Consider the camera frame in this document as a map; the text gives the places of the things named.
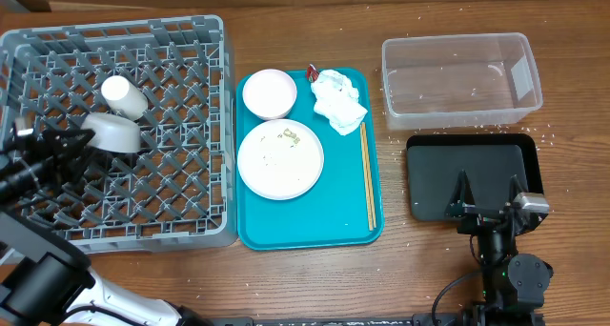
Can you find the clear plastic bin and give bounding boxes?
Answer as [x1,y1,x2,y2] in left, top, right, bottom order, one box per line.
[381,32,543,131]

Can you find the white plate with rice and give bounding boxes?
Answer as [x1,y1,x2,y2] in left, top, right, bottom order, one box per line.
[237,119,324,200]

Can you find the white napkin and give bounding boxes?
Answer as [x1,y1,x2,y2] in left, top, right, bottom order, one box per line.
[311,70,367,136]

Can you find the teal plastic tray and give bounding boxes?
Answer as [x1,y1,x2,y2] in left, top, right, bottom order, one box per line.
[235,70,384,251]

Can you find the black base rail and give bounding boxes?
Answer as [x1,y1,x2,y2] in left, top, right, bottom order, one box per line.
[209,312,478,326]

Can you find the small pink plate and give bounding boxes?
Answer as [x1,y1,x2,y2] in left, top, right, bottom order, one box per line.
[242,69,297,120]

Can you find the red snack wrapper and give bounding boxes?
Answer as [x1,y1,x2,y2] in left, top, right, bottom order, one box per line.
[306,64,319,83]

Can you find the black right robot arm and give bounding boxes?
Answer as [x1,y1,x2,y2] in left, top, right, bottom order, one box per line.
[431,171,554,326]

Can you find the black tray bin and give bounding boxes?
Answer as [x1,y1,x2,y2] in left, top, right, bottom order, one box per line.
[406,133,543,221]

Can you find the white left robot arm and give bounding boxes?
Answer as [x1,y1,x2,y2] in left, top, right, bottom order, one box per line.
[1,130,209,325]

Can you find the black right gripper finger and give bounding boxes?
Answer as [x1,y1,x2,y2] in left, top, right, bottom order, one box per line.
[445,171,476,216]
[507,175,525,206]

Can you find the grey metal bowl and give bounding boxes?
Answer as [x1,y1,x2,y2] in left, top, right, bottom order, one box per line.
[81,112,141,153]

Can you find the white plastic cup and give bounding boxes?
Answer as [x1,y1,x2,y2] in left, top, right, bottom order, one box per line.
[101,75,148,121]

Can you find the grey dishwasher rack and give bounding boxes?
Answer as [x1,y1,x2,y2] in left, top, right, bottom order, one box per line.
[1,15,237,254]

